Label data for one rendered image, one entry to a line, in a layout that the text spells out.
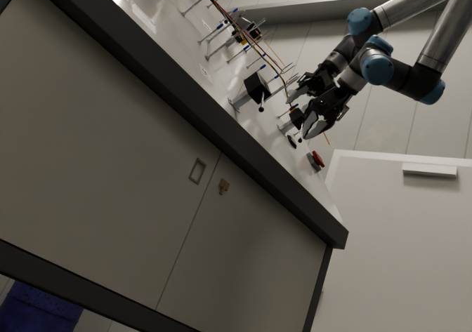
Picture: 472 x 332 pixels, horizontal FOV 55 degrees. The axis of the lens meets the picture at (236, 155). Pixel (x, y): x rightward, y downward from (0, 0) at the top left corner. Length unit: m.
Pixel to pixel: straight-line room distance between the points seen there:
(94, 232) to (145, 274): 0.15
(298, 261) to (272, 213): 0.19
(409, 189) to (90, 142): 2.80
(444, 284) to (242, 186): 2.18
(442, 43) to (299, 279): 0.75
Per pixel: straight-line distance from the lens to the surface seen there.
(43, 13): 0.90
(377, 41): 1.34
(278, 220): 1.28
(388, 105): 3.95
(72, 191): 0.88
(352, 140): 3.82
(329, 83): 1.52
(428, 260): 3.22
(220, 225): 1.11
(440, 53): 1.28
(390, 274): 3.22
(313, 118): 1.40
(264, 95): 1.14
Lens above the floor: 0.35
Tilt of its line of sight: 24 degrees up
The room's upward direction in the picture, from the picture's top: 22 degrees clockwise
